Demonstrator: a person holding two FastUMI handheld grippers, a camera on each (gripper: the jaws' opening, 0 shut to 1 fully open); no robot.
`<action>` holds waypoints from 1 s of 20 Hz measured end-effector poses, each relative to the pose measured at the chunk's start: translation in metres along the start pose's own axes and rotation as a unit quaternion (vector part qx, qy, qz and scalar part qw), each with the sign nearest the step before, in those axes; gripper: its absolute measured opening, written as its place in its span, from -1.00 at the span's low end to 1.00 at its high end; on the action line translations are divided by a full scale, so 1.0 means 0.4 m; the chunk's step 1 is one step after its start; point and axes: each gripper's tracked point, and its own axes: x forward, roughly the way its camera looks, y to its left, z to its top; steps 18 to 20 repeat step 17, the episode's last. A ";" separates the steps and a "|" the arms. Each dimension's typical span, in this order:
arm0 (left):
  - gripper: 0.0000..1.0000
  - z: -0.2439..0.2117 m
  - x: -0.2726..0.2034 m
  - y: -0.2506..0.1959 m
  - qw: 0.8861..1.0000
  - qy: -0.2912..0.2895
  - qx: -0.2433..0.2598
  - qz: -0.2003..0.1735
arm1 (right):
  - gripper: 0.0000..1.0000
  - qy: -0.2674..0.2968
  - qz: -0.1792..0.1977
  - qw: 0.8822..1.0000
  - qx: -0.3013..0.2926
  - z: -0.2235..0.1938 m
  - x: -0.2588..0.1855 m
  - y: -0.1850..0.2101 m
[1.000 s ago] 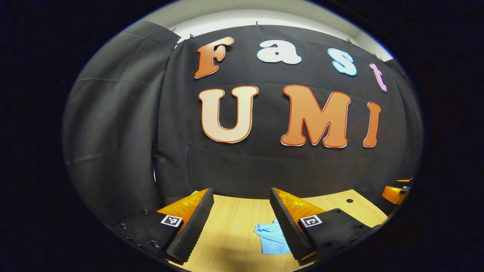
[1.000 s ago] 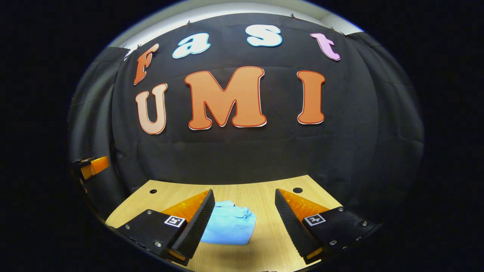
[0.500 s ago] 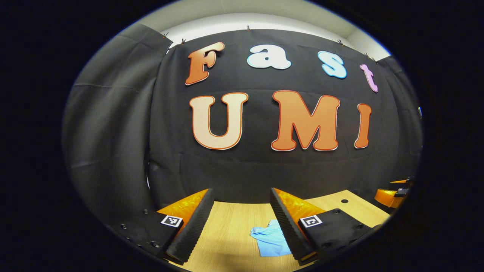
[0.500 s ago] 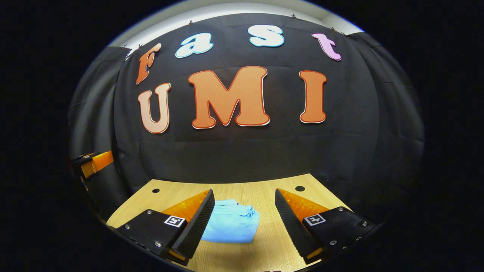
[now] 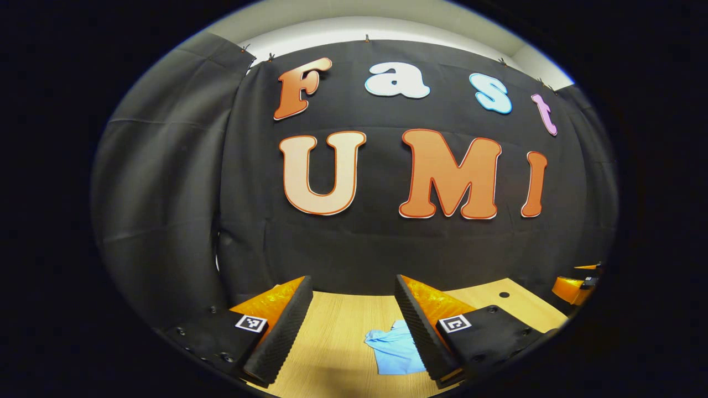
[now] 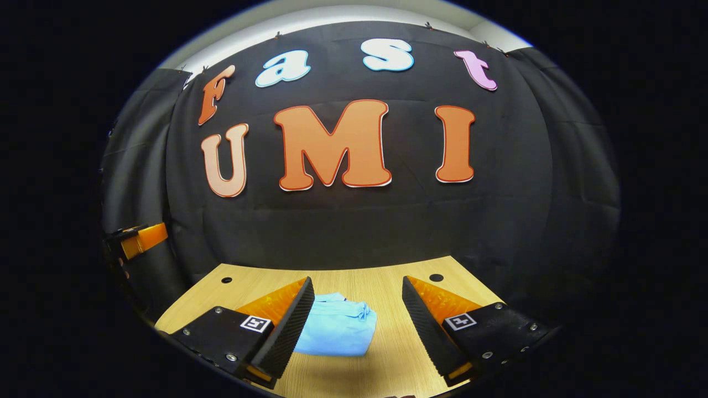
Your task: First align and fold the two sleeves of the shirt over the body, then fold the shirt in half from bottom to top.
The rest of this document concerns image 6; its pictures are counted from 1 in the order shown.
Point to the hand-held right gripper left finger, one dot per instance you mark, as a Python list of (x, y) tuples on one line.
[(290, 331)]

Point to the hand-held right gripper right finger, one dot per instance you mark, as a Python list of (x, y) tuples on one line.
[(426, 331)]

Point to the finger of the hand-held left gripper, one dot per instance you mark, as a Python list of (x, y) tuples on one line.
[(146, 239)]

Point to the light blue T-shirt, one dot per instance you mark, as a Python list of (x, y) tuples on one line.
[(337, 326)]

